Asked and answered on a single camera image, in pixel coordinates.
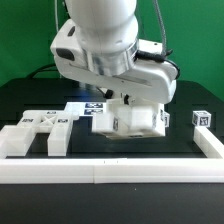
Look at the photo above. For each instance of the white chair back frame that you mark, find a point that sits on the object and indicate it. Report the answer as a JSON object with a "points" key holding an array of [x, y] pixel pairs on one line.
{"points": [[56, 123]]}

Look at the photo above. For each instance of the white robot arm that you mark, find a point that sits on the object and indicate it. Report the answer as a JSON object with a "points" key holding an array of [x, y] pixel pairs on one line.
{"points": [[99, 14]]}

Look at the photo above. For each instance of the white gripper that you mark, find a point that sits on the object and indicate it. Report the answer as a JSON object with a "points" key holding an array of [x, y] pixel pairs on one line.
{"points": [[113, 58]]}

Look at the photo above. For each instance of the white chair seat part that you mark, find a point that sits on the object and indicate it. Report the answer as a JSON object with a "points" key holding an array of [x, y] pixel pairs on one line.
{"points": [[122, 112]]}

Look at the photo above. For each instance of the white marker sheet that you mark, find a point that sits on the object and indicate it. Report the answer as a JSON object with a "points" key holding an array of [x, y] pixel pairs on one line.
{"points": [[85, 109]]}

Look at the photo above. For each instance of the white U-shaped fence frame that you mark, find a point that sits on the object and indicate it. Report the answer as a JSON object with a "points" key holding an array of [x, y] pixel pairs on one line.
{"points": [[209, 169]]}

